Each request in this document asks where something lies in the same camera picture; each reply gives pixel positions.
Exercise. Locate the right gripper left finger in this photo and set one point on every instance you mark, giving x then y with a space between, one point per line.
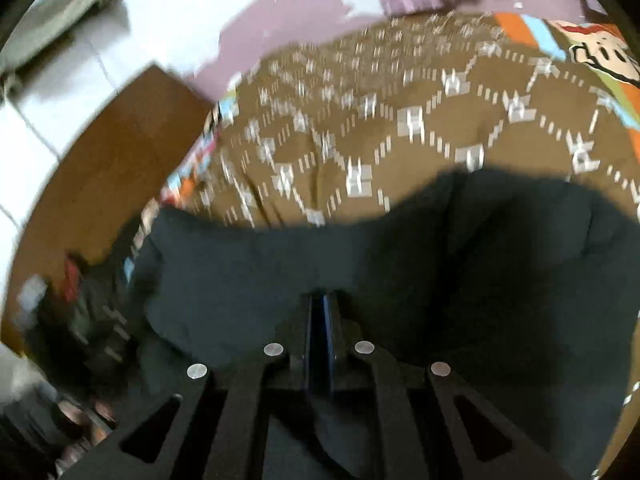
209 428

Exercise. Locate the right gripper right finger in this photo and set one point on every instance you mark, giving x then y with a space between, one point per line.
426 423

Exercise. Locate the large black garment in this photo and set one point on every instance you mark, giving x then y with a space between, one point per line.
527 287

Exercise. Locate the red black clothes pile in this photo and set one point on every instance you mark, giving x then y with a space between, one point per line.
85 336

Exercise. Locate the brown wooden headboard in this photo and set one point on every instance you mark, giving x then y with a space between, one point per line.
118 163

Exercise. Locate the brown cartoon monkey bedspread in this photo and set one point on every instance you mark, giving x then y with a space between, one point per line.
343 132

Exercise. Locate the beige cloth on wall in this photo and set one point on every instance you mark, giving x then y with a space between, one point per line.
41 26

